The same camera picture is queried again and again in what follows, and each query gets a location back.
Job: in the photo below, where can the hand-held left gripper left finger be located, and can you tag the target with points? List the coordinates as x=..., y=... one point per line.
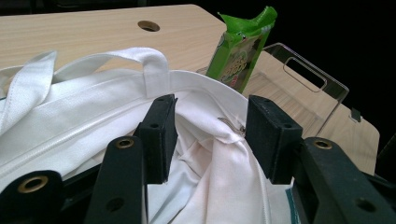
x=158, y=140

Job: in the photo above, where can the small metal clip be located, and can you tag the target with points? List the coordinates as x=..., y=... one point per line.
x=355, y=115

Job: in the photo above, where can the green seaweed snack packet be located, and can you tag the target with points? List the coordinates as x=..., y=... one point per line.
x=239, y=53

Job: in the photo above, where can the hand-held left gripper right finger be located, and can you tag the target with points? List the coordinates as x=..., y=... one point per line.
x=274, y=140

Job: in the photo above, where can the clear acrylic tray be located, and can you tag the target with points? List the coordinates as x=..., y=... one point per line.
x=299, y=102

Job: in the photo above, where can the white canvas tote bag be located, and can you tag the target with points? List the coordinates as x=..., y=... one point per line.
x=77, y=109

